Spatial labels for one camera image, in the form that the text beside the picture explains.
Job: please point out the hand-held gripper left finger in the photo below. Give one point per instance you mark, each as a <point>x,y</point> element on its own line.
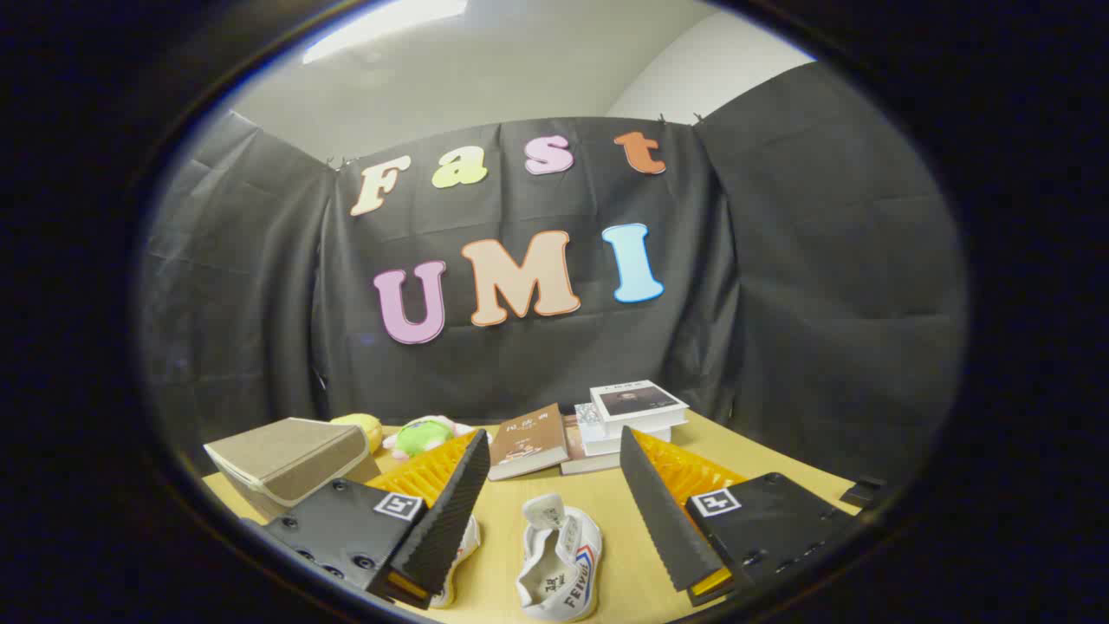
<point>446,529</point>

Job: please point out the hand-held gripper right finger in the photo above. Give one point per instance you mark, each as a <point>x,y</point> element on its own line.
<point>663,520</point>

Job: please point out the white canvas shoe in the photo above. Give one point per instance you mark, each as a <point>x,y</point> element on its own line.
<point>559,563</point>
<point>463,555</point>

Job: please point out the beige fabric storage box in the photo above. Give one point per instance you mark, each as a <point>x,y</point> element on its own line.
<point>286,459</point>

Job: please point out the brown book under stack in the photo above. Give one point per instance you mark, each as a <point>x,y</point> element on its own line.
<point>589,464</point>

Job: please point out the green and pink plush toy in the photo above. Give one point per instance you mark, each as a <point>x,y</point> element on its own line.
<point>420,438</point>

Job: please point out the white patterned cover book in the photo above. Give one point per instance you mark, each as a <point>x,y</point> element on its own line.
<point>593,433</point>

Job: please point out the white book with dark photo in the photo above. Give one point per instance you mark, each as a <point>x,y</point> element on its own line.
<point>637,403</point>

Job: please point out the brown cover book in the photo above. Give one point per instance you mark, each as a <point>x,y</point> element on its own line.
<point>528,438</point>

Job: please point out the yellow plush toy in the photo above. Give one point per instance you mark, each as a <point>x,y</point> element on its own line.
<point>364,429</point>

